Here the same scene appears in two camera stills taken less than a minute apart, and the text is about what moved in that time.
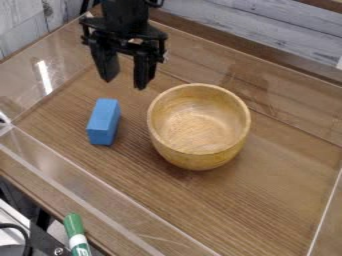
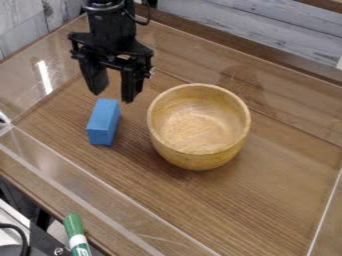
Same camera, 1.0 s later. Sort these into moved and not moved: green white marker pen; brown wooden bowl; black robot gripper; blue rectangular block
Moved: black robot gripper
Not moved: brown wooden bowl; green white marker pen; blue rectangular block
